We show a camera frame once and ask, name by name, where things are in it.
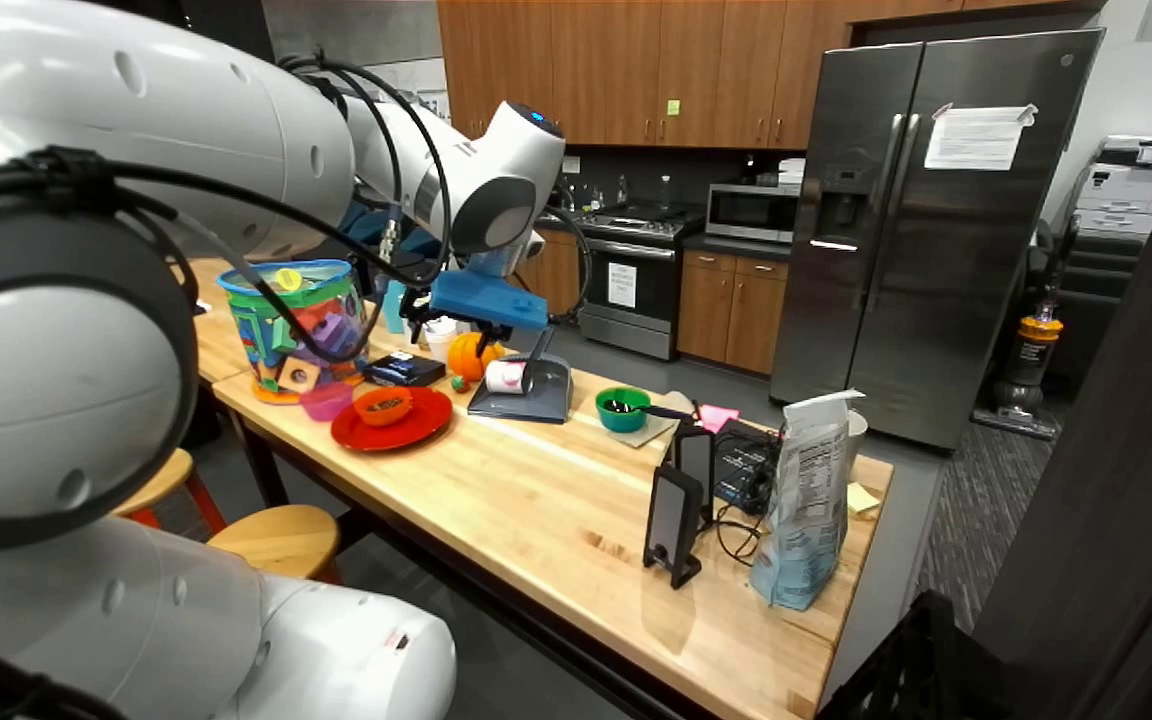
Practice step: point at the dark foreground panel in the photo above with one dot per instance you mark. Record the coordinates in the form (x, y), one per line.
(1137, 464)

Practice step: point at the orange fruit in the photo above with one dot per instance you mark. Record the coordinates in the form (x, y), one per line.
(469, 358)

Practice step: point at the teal plastic piece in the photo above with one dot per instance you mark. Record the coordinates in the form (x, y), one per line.
(391, 309)

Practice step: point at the yellow sticky note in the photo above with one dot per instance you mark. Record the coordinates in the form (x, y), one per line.
(866, 496)

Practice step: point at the black box device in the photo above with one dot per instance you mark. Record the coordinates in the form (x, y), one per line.
(746, 464)

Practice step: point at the blue cloth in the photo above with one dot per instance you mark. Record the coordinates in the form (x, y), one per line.
(488, 301)

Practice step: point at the white countertop jar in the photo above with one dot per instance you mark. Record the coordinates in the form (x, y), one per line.
(791, 175)

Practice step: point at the black tablet stand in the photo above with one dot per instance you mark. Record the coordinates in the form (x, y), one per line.
(669, 512)

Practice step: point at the silver microwave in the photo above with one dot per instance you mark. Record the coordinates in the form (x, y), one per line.
(751, 215)

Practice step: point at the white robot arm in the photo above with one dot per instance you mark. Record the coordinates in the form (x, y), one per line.
(99, 105)

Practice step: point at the wooden wall cabinets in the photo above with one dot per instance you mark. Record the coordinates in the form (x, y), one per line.
(628, 66)

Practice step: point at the green bowl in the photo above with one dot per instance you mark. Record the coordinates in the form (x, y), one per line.
(620, 409)

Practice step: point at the stainless steel fridge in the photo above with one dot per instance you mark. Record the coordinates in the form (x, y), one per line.
(910, 265)

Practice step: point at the green cabinet sticker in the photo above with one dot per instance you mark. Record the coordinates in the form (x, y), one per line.
(674, 108)

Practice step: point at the white oven towel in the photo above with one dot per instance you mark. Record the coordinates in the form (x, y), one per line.
(620, 286)

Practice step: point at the small white object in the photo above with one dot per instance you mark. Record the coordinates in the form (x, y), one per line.
(443, 333)

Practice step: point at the wide wooden base cabinet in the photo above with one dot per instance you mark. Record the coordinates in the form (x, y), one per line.
(734, 309)

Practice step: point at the grey office printer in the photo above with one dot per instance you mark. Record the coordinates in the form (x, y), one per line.
(1119, 202)

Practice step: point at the red plate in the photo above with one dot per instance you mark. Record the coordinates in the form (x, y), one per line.
(405, 428)

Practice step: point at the wooden toy block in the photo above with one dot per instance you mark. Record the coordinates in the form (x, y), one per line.
(299, 377)

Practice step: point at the narrow wooden base cabinet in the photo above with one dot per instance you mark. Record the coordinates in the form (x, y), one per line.
(562, 274)

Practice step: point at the dark flat gadget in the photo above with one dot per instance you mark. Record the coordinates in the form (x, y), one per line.
(400, 371)

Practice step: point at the pink sticky note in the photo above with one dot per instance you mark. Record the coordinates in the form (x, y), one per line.
(716, 416)

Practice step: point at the black steel oven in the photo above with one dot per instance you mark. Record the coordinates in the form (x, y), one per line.
(628, 333)

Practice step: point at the silver blue paper bag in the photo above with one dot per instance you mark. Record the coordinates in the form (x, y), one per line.
(802, 521)

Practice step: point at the white paper sheet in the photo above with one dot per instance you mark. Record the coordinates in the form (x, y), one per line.
(978, 138)

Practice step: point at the pink plastic toy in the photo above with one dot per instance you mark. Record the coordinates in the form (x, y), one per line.
(327, 403)

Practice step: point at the pale mat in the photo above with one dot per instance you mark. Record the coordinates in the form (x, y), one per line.
(674, 425)

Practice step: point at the orange grey vacuum cleaner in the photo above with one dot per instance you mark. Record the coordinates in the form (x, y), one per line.
(1036, 333)

